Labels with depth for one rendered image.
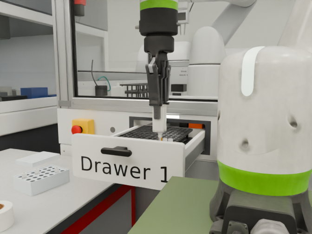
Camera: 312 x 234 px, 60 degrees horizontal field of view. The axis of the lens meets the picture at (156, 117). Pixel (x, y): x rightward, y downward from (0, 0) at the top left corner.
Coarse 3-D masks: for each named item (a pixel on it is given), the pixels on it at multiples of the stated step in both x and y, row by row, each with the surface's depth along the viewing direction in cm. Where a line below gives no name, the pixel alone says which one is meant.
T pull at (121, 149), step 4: (104, 148) 60; (108, 148) 60; (112, 148) 60; (116, 148) 61; (120, 148) 61; (124, 148) 61; (104, 152) 60; (108, 152) 60; (112, 152) 59; (116, 152) 59; (120, 152) 59; (124, 152) 58; (128, 152) 58; (128, 156) 58
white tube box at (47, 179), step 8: (40, 168) 81; (48, 168) 82; (64, 168) 81; (16, 176) 75; (32, 176) 75; (40, 176) 75; (48, 176) 74; (56, 176) 77; (64, 176) 79; (16, 184) 74; (24, 184) 72; (32, 184) 71; (40, 184) 73; (48, 184) 75; (56, 184) 77; (24, 192) 72; (32, 192) 71; (40, 192) 73
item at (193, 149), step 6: (138, 126) 97; (168, 126) 96; (120, 132) 86; (126, 132) 89; (192, 132) 93; (198, 132) 92; (204, 132) 88; (198, 138) 80; (204, 138) 87; (186, 144) 71; (192, 144) 73; (198, 144) 79; (204, 144) 88; (186, 150) 67; (192, 150) 73; (198, 150) 79; (186, 156) 67; (192, 156) 73; (186, 162) 67; (192, 162) 73; (186, 168) 67
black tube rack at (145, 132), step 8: (144, 128) 91; (152, 128) 90; (168, 128) 90; (176, 128) 90; (184, 128) 90; (120, 136) 77; (128, 136) 78; (136, 136) 78; (144, 136) 77; (152, 136) 78; (168, 136) 78; (176, 136) 77; (184, 136) 80
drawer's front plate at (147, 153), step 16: (80, 144) 67; (96, 144) 65; (112, 144) 63; (128, 144) 62; (144, 144) 60; (160, 144) 59; (176, 144) 57; (80, 160) 67; (96, 160) 66; (112, 160) 64; (128, 160) 62; (144, 160) 61; (160, 160) 59; (176, 160) 58; (80, 176) 68; (96, 176) 66; (112, 176) 65; (128, 176) 63; (160, 176) 60
